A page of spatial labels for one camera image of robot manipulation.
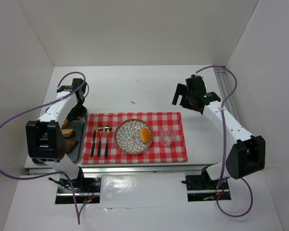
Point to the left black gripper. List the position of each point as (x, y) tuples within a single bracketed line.
[(75, 113)]

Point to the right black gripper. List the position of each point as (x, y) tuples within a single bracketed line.
[(183, 96)]

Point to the bread slice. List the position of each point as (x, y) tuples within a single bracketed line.
[(67, 132)]

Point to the round orange bun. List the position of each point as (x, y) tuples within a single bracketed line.
[(145, 135)]

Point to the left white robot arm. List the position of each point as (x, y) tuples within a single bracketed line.
[(65, 101)]

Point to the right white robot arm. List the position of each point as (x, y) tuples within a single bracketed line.
[(243, 153)]

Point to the dark baking tray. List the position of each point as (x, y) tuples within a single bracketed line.
[(77, 149)]

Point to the patterned ceramic plate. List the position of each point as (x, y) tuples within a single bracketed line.
[(127, 136)]

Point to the clear drinking glass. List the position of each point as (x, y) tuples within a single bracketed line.
[(167, 136)]

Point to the red checkered cloth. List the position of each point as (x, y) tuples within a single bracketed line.
[(156, 153)]

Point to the gold fork black handle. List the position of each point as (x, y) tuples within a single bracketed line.
[(100, 130)]

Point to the gold spoon black handle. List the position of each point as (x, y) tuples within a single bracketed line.
[(108, 130)]

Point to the gold knife black handle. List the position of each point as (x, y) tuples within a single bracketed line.
[(93, 140)]

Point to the aluminium rail right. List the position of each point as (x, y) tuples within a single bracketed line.
[(225, 90)]

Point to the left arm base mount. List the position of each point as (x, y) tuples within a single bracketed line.
[(86, 192)]

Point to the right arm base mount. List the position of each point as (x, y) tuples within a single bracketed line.
[(202, 188)]

